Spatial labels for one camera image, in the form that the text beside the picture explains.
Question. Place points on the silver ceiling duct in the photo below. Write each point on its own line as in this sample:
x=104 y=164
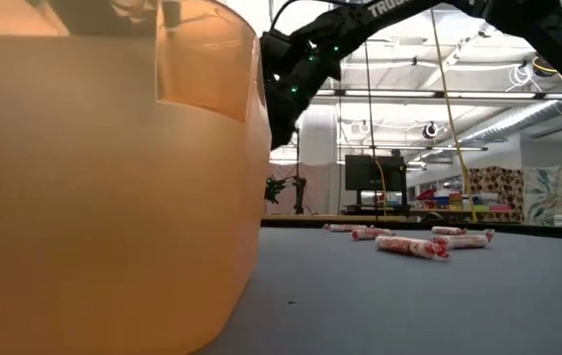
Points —
x=508 y=123

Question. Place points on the stacked coloured boxes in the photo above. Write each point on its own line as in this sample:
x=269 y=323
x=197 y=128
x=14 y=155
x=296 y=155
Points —
x=455 y=199

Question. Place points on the long ceiling light bar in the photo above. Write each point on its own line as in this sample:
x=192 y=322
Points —
x=384 y=92
x=384 y=147

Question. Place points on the black tabletop robot arm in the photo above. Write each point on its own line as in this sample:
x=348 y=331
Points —
x=300 y=194

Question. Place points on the long work table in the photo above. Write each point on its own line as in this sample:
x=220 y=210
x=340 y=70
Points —
x=439 y=211

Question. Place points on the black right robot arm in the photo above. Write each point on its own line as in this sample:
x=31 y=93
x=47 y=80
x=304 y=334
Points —
x=389 y=15

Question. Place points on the floral print cloth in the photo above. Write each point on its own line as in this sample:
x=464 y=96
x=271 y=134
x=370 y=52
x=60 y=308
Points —
x=552 y=192

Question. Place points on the white round column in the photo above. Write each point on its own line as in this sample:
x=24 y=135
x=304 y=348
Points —
x=318 y=133

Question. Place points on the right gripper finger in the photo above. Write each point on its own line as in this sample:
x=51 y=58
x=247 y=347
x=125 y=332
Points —
x=283 y=132

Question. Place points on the pink hanging cloth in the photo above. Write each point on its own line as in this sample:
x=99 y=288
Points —
x=318 y=182

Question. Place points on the orange plastic bin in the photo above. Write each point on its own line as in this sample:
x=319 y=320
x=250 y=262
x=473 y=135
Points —
x=113 y=197

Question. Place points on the blue storage box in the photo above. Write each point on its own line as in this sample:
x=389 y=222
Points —
x=441 y=202

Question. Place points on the black monitor stand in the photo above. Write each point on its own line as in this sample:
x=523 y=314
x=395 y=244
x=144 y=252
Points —
x=374 y=210

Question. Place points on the Smarties candy roll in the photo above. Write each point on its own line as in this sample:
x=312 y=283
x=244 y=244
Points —
x=466 y=241
x=447 y=231
x=372 y=234
x=409 y=246
x=344 y=228

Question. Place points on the red container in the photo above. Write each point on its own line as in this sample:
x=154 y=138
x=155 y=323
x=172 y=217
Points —
x=426 y=195

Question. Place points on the brown dotted cloth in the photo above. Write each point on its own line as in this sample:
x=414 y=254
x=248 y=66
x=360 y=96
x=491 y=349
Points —
x=495 y=185

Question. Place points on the black monitor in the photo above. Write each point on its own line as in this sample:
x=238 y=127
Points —
x=372 y=173

